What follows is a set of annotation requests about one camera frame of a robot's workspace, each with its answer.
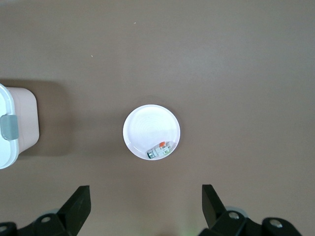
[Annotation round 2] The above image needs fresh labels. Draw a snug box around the white lidded storage box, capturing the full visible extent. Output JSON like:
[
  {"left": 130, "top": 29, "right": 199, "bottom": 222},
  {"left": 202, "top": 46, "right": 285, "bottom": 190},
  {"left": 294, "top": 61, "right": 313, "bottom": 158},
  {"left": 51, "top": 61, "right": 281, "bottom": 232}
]
[{"left": 0, "top": 83, "right": 40, "bottom": 170}]

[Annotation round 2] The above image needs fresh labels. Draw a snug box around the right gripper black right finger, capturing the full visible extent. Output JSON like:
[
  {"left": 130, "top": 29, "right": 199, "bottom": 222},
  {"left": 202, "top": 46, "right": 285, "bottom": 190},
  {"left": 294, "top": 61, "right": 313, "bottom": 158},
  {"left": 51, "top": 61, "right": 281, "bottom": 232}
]
[{"left": 200, "top": 184, "right": 261, "bottom": 236}]

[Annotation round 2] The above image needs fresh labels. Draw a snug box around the white round plate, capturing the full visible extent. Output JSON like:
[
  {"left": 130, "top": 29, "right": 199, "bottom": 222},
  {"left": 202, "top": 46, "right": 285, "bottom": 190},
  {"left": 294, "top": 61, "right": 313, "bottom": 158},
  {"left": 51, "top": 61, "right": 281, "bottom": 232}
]
[{"left": 122, "top": 104, "right": 181, "bottom": 161}]

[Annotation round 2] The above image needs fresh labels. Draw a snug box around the brown table mat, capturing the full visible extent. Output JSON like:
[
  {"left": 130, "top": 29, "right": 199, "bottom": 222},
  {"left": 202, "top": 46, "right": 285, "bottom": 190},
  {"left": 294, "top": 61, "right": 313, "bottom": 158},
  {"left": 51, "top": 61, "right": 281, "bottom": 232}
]
[{"left": 0, "top": 0, "right": 315, "bottom": 236}]

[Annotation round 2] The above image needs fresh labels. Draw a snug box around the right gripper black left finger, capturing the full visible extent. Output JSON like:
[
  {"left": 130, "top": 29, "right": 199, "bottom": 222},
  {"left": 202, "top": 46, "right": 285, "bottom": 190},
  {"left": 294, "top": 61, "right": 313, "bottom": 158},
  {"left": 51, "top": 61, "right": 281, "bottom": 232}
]
[{"left": 18, "top": 185, "right": 92, "bottom": 236}]

